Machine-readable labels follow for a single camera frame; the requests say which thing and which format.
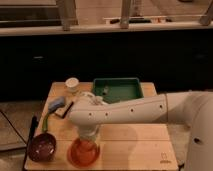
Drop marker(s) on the green handled utensil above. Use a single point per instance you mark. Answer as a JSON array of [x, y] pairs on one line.
[[45, 123]]

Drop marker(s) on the red apple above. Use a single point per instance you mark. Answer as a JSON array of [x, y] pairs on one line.
[[87, 146]]

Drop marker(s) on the white cup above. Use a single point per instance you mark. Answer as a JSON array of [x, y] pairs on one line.
[[72, 84]]

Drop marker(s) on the small grey object in tray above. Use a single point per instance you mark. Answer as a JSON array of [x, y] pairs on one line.
[[105, 90]]

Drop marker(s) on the red orange bowl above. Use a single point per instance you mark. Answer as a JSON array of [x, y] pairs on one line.
[[79, 159]]

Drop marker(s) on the black stick tool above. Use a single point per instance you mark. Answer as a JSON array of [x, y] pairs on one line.
[[61, 112]]

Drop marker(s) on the dark maroon bowl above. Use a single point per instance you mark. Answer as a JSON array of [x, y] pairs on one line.
[[42, 148]]

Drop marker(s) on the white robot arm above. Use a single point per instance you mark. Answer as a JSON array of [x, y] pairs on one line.
[[193, 108]]

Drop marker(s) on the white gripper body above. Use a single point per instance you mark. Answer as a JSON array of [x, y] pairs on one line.
[[88, 133]]

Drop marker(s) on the green plastic tray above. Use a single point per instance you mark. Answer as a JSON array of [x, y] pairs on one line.
[[120, 89]]

